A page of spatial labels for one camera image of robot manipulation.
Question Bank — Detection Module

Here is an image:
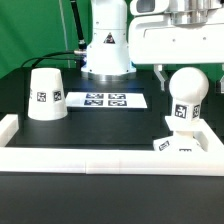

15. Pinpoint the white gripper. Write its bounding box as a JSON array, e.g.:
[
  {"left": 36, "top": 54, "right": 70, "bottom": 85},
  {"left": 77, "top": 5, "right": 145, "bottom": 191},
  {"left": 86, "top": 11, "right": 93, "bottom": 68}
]
[{"left": 128, "top": 0, "right": 224, "bottom": 94}]

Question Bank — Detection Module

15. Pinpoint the white lamp bulb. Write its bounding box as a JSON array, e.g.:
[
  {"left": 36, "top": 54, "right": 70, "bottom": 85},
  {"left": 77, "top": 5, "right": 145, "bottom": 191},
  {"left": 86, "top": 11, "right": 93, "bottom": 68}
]
[{"left": 169, "top": 67, "right": 209, "bottom": 122}]

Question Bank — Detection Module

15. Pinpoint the white lamp base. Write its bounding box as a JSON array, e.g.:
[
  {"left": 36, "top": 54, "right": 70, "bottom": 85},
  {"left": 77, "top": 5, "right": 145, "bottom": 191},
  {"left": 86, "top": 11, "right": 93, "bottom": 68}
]
[{"left": 153, "top": 116, "right": 204, "bottom": 152}]

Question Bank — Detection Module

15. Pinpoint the white lamp shade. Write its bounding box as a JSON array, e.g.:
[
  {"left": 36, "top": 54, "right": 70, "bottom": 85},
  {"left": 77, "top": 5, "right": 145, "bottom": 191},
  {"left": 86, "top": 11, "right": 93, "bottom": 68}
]
[{"left": 28, "top": 68, "right": 68, "bottom": 121}]

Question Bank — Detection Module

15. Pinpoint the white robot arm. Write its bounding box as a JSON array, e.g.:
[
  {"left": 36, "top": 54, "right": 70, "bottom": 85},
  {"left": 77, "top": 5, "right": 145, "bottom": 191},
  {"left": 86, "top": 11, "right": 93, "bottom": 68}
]
[{"left": 82, "top": 0, "right": 224, "bottom": 82}]

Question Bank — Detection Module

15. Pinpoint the white marker sheet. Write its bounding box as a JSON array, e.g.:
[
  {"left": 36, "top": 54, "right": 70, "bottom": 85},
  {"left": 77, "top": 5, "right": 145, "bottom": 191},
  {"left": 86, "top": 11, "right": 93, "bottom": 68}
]
[{"left": 66, "top": 92, "right": 147, "bottom": 109}]

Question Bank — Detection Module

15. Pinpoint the white U-shaped border frame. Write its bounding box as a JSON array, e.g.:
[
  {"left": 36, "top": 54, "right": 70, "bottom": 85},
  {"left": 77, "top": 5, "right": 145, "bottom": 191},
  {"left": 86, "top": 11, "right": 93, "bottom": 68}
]
[{"left": 0, "top": 114, "right": 224, "bottom": 176}]

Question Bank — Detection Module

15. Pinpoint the black cable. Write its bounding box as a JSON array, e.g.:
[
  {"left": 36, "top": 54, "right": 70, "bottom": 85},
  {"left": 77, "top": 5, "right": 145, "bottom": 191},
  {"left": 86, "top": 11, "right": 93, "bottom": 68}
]
[{"left": 20, "top": 0, "right": 88, "bottom": 69}]

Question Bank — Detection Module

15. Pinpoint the thin grey cable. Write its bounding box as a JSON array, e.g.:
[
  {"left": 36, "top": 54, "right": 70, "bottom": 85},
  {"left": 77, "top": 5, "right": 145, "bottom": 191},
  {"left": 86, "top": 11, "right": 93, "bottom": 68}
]
[{"left": 58, "top": 0, "right": 72, "bottom": 69}]

